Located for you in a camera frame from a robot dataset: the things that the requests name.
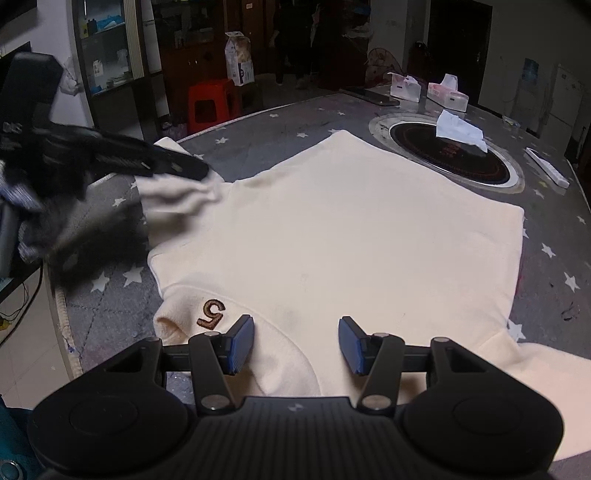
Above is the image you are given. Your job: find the white paper bag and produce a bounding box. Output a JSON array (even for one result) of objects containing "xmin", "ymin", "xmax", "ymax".
[{"xmin": 224, "ymin": 31, "xmax": 254, "ymax": 86}]

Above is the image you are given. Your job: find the cream sweatshirt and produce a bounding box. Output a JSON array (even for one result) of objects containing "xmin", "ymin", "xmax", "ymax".
[{"xmin": 136, "ymin": 130, "xmax": 591, "ymax": 476}]

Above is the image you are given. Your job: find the white refrigerator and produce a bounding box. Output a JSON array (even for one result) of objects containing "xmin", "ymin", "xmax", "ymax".
[{"xmin": 549, "ymin": 65, "xmax": 587, "ymax": 158}]

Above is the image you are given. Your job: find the red plastic stool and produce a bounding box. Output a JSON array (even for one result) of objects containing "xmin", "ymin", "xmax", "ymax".
[{"xmin": 187, "ymin": 78, "xmax": 241, "ymax": 136}]

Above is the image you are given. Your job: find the small wooden stool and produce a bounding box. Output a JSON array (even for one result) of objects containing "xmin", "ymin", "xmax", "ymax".
[{"xmin": 238, "ymin": 83, "xmax": 264, "ymax": 114}]

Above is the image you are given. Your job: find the black smartphone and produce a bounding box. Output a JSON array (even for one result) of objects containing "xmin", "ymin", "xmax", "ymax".
[{"xmin": 342, "ymin": 87, "xmax": 400, "ymax": 107}]

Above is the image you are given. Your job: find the white plastic bag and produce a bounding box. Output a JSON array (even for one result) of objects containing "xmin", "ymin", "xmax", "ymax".
[{"xmin": 58, "ymin": 58, "xmax": 84, "ymax": 95}]

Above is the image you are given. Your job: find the wooden divider shelf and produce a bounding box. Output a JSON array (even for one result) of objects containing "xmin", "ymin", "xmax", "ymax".
[{"xmin": 318, "ymin": 0, "xmax": 370, "ymax": 88}]

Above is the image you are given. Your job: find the dark wooden door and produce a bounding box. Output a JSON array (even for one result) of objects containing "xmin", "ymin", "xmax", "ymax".
[{"xmin": 427, "ymin": 0, "xmax": 492, "ymax": 100}]

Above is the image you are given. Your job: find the white water dispenser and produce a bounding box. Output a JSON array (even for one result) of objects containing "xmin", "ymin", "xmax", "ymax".
[{"xmin": 512, "ymin": 83, "xmax": 539, "ymax": 130}]

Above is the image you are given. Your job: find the person's teal jacket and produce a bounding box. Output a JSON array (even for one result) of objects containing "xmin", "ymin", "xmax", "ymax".
[{"xmin": 0, "ymin": 394, "xmax": 42, "ymax": 480}]

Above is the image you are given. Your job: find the glass display cabinet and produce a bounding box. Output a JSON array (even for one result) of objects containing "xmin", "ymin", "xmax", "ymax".
[{"xmin": 71, "ymin": 0, "xmax": 232, "ymax": 134}]

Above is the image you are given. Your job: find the dotted children's play tent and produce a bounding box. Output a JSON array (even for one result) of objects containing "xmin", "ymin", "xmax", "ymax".
[{"xmin": 367, "ymin": 47, "xmax": 402, "ymax": 84}]

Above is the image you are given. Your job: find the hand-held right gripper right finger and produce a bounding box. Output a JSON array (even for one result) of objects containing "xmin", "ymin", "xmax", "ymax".
[{"xmin": 338, "ymin": 316, "xmax": 497, "ymax": 412}]

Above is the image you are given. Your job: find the pink tissue box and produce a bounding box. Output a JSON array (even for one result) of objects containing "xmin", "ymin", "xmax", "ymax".
[{"xmin": 427, "ymin": 74, "xmax": 469, "ymax": 110}]

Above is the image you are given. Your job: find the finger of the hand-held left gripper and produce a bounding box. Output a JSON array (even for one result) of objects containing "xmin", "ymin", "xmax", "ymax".
[{"xmin": 139, "ymin": 147, "xmax": 209, "ymax": 182}]

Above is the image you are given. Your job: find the crumpled white tissue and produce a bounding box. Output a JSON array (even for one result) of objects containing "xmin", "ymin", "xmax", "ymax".
[{"xmin": 436, "ymin": 109, "xmax": 489, "ymax": 153}]

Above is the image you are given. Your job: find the person's left hand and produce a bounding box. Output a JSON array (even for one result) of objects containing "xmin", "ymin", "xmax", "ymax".
[{"xmin": 0, "ymin": 159, "xmax": 47, "ymax": 261}]

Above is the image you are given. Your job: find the white tissue box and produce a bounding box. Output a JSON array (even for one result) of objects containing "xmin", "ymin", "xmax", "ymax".
[{"xmin": 389, "ymin": 72, "xmax": 422, "ymax": 102}]

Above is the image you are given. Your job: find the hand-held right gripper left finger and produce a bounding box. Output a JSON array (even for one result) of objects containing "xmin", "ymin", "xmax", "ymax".
[{"xmin": 104, "ymin": 315, "xmax": 256, "ymax": 412}]

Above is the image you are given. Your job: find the round black induction cooktop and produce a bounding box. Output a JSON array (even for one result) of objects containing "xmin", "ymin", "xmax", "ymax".
[{"xmin": 368, "ymin": 112, "xmax": 526, "ymax": 192}]

